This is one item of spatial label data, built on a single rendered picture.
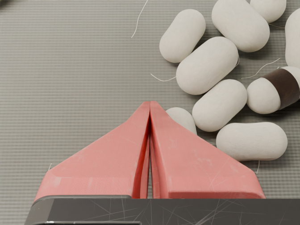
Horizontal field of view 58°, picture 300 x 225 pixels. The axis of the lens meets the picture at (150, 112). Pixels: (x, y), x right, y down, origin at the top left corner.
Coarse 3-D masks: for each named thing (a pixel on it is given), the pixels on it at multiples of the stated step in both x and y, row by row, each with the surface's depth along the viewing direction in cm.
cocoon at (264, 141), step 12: (228, 132) 13; (240, 132) 12; (252, 132) 12; (264, 132) 12; (276, 132) 12; (216, 144) 13; (228, 144) 12; (240, 144) 12; (252, 144) 12; (264, 144) 12; (276, 144) 12; (240, 156) 12; (252, 156) 13; (264, 156) 13; (276, 156) 13
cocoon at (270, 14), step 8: (256, 0) 14; (264, 0) 14; (272, 0) 14; (280, 0) 14; (256, 8) 15; (264, 8) 14; (272, 8) 14; (280, 8) 14; (264, 16) 14; (272, 16) 14; (280, 16) 15
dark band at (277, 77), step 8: (272, 72) 14; (280, 72) 13; (288, 72) 13; (272, 80) 13; (280, 80) 13; (288, 80) 13; (280, 88) 13; (288, 88) 13; (296, 88) 13; (280, 96) 13; (288, 96) 13; (296, 96) 13; (280, 104) 13; (288, 104) 13
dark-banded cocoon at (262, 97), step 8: (296, 72) 13; (256, 80) 14; (264, 80) 13; (296, 80) 13; (248, 88) 14; (256, 88) 13; (264, 88) 13; (272, 88) 13; (248, 96) 14; (256, 96) 13; (264, 96) 13; (272, 96) 13; (248, 104) 14; (256, 104) 13; (264, 104) 13; (272, 104) 13; (264, 112) 13
